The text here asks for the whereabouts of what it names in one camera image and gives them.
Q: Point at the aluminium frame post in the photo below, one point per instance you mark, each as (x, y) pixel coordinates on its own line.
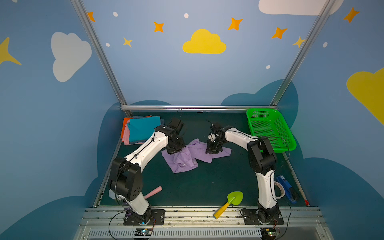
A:
(304, 50)
(87, 24)

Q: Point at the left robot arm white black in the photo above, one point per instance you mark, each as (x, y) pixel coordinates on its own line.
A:
(126, 179)

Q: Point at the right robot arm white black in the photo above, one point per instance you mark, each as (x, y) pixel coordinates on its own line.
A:
(262, 160)

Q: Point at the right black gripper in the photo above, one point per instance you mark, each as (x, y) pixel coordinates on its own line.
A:
(213, 147)

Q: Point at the right circuit board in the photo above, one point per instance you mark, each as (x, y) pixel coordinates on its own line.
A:
(268, 234)

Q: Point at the white tape roll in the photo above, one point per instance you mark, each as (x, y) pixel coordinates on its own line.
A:
(282, 190)

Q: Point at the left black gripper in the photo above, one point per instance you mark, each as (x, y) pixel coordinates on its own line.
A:
(175, 148)

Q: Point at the orange folded t shirt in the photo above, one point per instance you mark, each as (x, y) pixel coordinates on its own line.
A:
(125, 121)

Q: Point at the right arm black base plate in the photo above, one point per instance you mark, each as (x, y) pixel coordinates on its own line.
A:
(250, 216)

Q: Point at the pink folded t shirt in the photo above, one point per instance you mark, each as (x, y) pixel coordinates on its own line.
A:
(135, 135)

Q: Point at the aluminium front rail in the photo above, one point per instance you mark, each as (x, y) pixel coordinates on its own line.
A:
(198, 223)

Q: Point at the blue stapler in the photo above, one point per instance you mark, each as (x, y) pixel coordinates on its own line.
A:
(290, 192)

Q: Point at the circuit board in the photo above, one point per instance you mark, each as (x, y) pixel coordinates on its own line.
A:
(268, 234)
(143, 232)

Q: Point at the aluminium frame left post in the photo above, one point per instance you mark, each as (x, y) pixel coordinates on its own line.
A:
(87, 24)

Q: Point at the grey blue folded t shirt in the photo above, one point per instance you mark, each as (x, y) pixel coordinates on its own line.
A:
(162, 121)

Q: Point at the purple t shirt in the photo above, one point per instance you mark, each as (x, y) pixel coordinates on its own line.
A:
(186, 159)

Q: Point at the teal folded t shirt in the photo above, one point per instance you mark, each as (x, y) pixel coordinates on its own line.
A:
(144, 129)

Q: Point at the aluminium frame right post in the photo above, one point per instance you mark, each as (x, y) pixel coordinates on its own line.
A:
(304, 50)

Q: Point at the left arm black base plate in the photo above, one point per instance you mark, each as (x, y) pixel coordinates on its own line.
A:
(149, 218)

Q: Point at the aluminium frame back bar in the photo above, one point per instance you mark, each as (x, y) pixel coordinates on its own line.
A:
(170, 108)

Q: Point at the green plastic perforated basket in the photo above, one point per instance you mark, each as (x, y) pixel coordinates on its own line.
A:
(270, 123)

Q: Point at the left circuit board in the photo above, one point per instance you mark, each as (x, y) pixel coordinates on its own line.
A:
(143, 232)

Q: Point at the green yellow toy shovel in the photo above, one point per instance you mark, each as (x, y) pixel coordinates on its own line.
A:
(234, 198)

